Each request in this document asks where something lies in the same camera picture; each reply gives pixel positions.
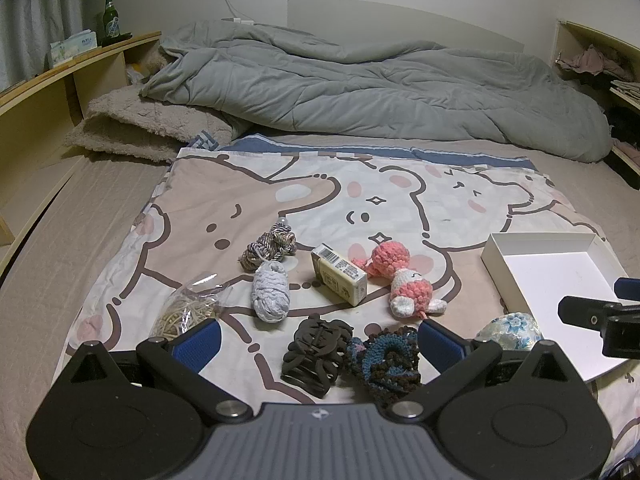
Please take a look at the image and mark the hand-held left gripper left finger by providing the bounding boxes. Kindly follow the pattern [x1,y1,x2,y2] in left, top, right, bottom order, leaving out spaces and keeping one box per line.
[60,319,253,421]

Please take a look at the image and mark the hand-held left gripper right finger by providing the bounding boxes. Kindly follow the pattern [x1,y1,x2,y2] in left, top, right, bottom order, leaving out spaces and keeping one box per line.
[390,319,588,420]

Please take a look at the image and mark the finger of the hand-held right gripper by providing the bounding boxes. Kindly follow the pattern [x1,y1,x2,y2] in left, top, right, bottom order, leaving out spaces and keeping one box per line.
[557,296,623,328]
[614,277,640,302]

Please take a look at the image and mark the white cardboard box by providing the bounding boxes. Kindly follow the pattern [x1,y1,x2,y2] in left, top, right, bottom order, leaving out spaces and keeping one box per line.
[481,232,640,383]

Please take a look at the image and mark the white rope bundle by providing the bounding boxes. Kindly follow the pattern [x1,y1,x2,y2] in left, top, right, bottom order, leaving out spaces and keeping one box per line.
[251,260,291,323]

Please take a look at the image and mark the yellow tissue packet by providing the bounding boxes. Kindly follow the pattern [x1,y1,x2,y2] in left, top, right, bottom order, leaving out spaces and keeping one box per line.
[311,243,368,307]

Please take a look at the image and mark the bag of rubber bands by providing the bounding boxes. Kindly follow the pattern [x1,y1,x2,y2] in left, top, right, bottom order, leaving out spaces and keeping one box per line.
[150,271,235,341]

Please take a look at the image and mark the blue brown crochet scrunchie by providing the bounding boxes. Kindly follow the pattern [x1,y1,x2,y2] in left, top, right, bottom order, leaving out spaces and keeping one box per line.
[345,325,426,405]

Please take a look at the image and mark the floral embroidered pouch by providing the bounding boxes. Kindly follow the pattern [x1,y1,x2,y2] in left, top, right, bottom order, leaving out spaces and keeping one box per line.
[472,311,545,352]

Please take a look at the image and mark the pink crochet toy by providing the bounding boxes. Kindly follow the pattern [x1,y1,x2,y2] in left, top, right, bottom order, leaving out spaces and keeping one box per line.
[350,240,447,320]

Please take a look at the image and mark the black hair claw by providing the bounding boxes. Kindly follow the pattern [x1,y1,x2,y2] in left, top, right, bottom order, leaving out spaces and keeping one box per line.
[280,313,353,402]

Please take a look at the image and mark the cartoon printed blanket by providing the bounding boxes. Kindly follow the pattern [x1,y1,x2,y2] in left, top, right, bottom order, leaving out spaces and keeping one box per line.
[60,132,640,480]

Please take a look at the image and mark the folded light garments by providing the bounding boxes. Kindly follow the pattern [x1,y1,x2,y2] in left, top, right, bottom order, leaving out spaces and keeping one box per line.
[609,77,640,100]

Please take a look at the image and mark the blue checked cloth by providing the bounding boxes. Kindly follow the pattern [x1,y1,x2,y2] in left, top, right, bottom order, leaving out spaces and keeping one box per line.
[190,130,221,151]

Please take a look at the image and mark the beige fuzzy blanket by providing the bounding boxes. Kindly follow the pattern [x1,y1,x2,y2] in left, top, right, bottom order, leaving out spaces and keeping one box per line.
[65,82,236,163]

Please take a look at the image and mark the pink crumpled garment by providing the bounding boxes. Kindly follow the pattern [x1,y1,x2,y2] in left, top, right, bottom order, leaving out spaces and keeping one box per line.
[556,44,636,81]

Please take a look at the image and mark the wooden bedside shelf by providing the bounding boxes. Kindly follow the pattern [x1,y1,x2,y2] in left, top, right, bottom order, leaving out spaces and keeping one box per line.
[0,31,163,281]

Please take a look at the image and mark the open wooden clothes shelf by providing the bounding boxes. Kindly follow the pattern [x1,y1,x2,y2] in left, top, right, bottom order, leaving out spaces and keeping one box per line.
[552,19,640,176]

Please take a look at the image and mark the grey duvet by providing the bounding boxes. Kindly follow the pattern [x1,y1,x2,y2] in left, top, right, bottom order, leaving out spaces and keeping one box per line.
[139,20,613,163]

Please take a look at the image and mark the beige plush pillow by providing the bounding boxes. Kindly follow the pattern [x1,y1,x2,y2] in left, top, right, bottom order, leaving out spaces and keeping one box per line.
[125,52,171,86]

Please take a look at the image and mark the blue white tissue pack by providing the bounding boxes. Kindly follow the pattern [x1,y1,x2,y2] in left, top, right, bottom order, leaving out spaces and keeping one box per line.
[48,30,98,68]

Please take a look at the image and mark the green glass bottle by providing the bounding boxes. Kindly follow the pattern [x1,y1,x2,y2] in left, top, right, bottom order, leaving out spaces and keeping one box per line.
[101,0,121,47]

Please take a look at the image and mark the grey curtain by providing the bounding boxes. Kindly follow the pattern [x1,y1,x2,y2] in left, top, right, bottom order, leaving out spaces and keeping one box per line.
[0,0,83,93]

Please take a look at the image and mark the braided cord bundle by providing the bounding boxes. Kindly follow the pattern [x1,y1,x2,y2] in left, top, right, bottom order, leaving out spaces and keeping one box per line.
[239,219,297,273]

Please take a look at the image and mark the black cable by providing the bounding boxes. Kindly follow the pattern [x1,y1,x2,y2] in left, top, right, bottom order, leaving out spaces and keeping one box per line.
[607,455,640,480]

